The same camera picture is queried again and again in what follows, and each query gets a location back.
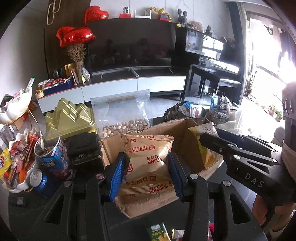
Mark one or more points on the black remote control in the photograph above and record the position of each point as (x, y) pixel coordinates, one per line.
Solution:
(18, 201)

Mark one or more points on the clear bag of pistachios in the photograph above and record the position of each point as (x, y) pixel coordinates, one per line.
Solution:
(128, 112)

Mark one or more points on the black box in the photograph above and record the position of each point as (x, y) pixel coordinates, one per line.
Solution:
(83, 148)

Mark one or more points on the blue candy tube container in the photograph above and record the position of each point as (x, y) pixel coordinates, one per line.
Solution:
(51, 151)

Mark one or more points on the fortune biscuits snack bag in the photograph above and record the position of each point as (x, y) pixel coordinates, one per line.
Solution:
(147, 170)

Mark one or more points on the person's right hand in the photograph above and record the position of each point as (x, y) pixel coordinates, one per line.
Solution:
(260, 210)

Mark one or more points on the red heart balloon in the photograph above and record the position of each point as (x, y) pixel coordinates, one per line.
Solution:
(94, 13)
(72, 36)

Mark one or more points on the brown cardboard box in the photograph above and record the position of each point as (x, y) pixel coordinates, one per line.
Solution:
(136, 205)

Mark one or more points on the white shell snack bowl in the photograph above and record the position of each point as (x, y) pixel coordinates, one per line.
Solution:
(18, 161)

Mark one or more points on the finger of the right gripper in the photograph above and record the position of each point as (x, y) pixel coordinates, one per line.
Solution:
(228, 149)
(248, 143)

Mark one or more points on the green chips packet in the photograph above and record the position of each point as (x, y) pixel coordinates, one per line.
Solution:
(158, 232)

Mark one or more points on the black piano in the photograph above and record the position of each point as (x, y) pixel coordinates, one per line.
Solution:
(202, 55)

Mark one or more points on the black television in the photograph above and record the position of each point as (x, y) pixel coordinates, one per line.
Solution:
(130, 42)

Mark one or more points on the yellow white snack bag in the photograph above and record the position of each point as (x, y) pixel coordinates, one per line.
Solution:
(201, 158)

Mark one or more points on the blue snack tray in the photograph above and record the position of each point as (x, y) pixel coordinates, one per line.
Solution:
(52, 86)

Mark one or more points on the gold mountain shaped tin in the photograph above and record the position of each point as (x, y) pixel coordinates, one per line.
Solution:
(69, 120)

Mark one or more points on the upper white shell dish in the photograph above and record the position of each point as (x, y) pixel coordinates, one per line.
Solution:
(16, 107)

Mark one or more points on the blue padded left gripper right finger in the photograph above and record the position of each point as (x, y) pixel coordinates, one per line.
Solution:
(191, 188)

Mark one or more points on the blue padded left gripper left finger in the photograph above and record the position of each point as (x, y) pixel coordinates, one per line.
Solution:
(101, 191)

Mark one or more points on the silver candy packet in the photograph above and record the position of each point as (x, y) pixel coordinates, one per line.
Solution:
(177, 235)

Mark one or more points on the metal snack bowl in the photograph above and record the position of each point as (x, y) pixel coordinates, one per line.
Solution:
(186, 109)

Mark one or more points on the piano stool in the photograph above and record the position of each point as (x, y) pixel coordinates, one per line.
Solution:
(228, 88)

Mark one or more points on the white tv cabinet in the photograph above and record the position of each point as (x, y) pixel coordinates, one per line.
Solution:
(77, 95)

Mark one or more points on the blue soda can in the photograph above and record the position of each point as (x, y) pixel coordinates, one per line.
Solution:
(44, 184)

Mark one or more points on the dried flower vase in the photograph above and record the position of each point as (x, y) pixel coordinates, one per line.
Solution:
(77, 53)

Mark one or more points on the pink red snack bag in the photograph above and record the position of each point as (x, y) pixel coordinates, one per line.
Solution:
(209, 233)

